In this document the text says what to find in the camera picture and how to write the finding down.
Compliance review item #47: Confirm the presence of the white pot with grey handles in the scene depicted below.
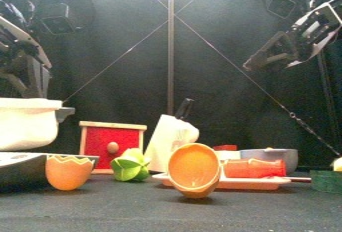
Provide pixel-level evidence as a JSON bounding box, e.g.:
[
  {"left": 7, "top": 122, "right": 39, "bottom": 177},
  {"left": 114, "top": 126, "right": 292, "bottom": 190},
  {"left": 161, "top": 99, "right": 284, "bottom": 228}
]
[{"left": 0, "top": 97, "right": 77, "bottom": 152}]

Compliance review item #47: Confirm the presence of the red wooden drawer box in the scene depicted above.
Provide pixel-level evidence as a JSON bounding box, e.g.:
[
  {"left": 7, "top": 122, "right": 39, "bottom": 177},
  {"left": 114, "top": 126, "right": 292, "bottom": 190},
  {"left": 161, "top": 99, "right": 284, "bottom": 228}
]
[{"left": 78, "top": 120, "right": 149, "bottom": 176}]

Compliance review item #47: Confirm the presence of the orange eggshell half zigzag rim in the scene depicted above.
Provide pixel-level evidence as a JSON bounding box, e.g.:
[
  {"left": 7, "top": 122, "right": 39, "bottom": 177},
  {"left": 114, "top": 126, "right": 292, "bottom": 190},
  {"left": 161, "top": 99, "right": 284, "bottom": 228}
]
[{"left": 45, "top": 154, "right": 97, "bottom": 192}]

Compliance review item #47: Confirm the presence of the small red block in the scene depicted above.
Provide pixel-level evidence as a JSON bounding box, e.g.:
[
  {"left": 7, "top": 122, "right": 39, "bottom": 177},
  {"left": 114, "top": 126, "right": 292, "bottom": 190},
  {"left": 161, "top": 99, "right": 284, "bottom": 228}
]
[{"left": 212, "top": 144, "right": 240, "bottom": 152}]

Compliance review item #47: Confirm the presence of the grey bowl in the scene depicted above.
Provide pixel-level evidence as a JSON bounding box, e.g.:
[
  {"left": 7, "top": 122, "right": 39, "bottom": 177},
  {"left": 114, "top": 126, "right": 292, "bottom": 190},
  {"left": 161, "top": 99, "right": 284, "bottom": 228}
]
[{"left": 240, "top": 147, "right": 301, "bottom": 176}]

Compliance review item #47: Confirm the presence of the small white block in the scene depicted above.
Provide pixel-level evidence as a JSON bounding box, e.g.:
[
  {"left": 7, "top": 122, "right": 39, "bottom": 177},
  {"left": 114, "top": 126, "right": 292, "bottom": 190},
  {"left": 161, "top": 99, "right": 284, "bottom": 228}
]
[{"left": 216, "top": 150, "right": 242, "bottom": 162}]

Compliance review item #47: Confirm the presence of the yellow toy ball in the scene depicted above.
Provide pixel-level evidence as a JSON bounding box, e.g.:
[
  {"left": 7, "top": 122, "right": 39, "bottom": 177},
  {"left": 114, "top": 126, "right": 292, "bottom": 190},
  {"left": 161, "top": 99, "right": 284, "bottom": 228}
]
[{"left": 330, "top": 157, "right": 342, "bottom": 172}]

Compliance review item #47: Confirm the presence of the green toy lettuce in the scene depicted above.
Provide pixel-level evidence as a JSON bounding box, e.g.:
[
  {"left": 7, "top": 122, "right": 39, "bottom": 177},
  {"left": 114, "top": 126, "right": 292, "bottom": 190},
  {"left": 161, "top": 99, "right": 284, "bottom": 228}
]
[{"left": 110, "top": 147, "right": 153, "bottom": 183}]

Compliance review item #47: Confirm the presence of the white knife block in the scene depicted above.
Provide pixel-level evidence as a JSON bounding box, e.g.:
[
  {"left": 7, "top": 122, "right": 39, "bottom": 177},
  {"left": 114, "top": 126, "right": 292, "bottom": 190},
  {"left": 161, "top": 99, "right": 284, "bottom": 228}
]
[{"left": 143, "top": 113, "right": 201, "bottom": 174}]

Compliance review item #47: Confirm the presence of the orange-red plastic cup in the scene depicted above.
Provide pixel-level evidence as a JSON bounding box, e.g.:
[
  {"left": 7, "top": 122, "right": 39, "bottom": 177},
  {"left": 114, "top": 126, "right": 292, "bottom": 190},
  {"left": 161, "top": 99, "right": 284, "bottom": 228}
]
[{"left": 224, "top": 157, "right": 288, "bottom": 179}]

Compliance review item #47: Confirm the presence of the green basket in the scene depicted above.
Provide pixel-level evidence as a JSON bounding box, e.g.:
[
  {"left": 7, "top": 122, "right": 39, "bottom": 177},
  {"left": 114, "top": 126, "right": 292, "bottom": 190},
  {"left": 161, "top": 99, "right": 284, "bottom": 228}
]
[{"left": 309, "top": 169, "right": 342, "bottom": 195}]

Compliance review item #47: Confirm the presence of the orange eggshell half smooth rim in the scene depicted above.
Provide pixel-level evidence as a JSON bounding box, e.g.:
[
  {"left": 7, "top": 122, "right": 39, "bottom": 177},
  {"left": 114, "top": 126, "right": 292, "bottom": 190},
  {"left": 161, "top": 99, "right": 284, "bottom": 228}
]
[{"left": 167, "top": 142, "right": 224, "bottom": 200}]

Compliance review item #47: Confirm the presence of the pale pink tray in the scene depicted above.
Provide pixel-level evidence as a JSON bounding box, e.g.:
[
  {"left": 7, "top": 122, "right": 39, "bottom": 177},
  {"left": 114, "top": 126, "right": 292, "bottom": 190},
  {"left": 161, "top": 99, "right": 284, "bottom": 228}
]
[{"left": 151, "top": 171, "right": 293, "bottom": 191}]

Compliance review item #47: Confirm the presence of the thin diagonal brace wire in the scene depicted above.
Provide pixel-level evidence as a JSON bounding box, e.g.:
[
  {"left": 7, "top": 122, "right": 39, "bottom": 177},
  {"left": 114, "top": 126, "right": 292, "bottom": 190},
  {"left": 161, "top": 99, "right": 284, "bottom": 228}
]
[
  {"left": 130, "top": 0, "right": 342, "bottom": 159},
  {"left": 62, "top": 0, "right": 225, "bottom": 104}
]

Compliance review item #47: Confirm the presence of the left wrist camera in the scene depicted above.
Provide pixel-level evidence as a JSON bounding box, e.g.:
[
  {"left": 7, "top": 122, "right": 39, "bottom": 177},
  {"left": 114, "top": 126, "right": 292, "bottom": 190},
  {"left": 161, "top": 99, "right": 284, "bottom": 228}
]
[{"left": 39, "top": 3, "right": 77, "bottom": 36}]

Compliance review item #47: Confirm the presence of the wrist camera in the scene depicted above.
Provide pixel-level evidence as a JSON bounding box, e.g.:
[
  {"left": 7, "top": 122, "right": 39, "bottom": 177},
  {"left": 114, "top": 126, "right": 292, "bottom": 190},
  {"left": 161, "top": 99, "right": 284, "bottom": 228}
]
[
  {"left": 266, "top": 0, "right": 301, "bottom": 20},
  {"left": 39, "top": 3, "right": 77, "bottom": 36}
]

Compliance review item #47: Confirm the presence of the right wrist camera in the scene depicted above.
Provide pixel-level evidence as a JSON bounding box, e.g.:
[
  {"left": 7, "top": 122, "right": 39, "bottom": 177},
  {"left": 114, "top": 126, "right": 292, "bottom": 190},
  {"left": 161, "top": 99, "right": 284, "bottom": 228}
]
[{"left": 266, "top": 0, "right": 301, "bottom": 20}]

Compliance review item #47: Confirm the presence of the vertical metal frame pole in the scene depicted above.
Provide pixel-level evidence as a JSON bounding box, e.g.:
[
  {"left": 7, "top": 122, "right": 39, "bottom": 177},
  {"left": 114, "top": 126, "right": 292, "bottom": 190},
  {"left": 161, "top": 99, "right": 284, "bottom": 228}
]
[{"left": 167, "top": 0, "right": 177, "bottom": 116}]

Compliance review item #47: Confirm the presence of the black knife handle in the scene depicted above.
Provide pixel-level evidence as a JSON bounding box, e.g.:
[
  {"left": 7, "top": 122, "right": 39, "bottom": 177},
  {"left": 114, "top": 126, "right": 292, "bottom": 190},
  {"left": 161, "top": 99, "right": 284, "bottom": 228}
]
[{"left": 174, "top": 97, "right": 197, "bottom": 121}]

